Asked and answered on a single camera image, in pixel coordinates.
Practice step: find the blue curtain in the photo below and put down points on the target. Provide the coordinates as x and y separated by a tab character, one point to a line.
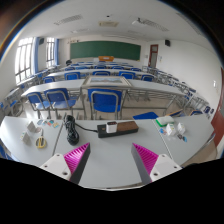
56	51
35	55

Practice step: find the group of blue chairs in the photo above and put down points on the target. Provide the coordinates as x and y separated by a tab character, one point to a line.
71	75

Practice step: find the black wall speaker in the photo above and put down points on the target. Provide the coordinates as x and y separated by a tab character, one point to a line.
167	43
41	41

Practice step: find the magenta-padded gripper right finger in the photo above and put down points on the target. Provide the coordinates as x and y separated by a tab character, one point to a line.
165	165

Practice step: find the ceiling air vent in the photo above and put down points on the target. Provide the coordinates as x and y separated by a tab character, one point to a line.
108	24

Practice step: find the long grey desk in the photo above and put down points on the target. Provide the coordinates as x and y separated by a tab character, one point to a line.
150	86
50	85

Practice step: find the green and white pack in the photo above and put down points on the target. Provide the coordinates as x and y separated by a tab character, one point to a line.
165	120

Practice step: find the narrow window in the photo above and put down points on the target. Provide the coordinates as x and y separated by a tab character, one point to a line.
50	51

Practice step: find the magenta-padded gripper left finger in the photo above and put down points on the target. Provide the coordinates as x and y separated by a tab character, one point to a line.
55	163

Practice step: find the large window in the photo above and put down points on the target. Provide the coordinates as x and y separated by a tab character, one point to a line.
23	60

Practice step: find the small white box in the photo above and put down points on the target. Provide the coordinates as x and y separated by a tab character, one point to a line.
181	127
170	130

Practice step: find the black power strip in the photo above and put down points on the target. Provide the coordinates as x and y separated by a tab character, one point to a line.
128	127

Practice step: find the orange podium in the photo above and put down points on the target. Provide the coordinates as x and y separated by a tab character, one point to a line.
106	58

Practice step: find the ceiling projector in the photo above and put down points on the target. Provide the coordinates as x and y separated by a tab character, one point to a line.
137	22

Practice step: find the group of ceiling lights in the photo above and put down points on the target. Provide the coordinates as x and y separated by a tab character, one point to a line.
68	19

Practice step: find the green chalkboard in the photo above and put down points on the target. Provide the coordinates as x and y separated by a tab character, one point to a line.
105	50

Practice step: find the red-brown door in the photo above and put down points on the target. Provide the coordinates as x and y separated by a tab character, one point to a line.
218	126

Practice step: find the brown door with window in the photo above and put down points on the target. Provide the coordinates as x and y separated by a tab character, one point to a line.
153	56

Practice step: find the framed picture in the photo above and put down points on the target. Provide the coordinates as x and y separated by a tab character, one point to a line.
106	80

